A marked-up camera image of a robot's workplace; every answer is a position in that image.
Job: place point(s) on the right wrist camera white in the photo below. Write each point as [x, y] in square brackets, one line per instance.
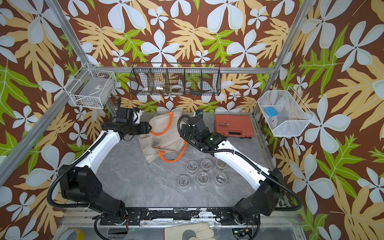
[199, 113]

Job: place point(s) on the blue object in basket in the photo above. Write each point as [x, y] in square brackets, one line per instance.
[271, 111]

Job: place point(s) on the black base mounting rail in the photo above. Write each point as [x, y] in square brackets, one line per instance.
[152, 217]

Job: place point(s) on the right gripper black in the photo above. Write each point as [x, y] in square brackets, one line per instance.
[183, 128]

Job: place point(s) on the white mesh basket right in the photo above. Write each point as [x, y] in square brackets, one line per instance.
[294, 115]

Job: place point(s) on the white wire basket left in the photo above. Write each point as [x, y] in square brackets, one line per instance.
[91, 87]

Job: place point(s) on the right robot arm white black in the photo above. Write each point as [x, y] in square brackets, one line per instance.
[270, 192]

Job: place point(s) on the beige canvas bag orange handles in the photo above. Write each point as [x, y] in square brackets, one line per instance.
[165, 128]

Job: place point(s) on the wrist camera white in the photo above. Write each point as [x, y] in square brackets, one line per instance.
[137, 113]
[199, 113]

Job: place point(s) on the clear seed jar stack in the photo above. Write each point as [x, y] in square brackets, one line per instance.
[155, 143]

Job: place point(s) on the black wire basket rear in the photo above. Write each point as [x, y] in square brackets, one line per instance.
[178, 79]

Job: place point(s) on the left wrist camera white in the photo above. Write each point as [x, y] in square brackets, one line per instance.
[137, 113]

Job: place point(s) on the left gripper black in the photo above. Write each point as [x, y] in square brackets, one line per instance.
[145, 128]

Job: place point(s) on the red plastic tool case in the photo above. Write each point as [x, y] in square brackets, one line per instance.
[234, 126]

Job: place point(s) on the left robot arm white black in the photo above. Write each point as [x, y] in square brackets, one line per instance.
[77, 185]

